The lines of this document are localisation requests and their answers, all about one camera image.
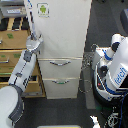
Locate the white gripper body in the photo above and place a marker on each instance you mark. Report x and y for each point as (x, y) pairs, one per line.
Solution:
(33, 44)

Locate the white fridge door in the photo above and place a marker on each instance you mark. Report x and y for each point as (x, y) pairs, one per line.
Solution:
(64, 30)

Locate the white robot base front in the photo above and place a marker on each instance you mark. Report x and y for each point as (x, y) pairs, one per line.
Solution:
(93, 118)

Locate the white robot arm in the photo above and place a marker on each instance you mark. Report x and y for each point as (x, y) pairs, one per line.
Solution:
(11, 104)

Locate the middle fridge drawer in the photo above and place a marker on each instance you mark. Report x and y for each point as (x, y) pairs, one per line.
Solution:
(61, 68)

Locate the fridge drawer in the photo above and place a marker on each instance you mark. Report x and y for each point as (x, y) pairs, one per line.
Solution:
(61, 88)
(61, 68)

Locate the bottom fridge drawer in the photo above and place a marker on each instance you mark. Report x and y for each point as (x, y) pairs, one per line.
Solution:
(61, 88)

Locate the wooden drawer cabinet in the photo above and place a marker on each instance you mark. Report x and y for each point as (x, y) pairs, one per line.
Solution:
(13, 35)

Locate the green android sticker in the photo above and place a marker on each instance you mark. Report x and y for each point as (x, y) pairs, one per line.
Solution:
(43, 9)

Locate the white refrigerator body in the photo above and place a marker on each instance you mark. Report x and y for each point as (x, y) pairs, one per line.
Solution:
(63, 25)

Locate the grey box on cabinet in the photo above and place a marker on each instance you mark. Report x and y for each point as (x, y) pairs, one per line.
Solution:
(13, 11)

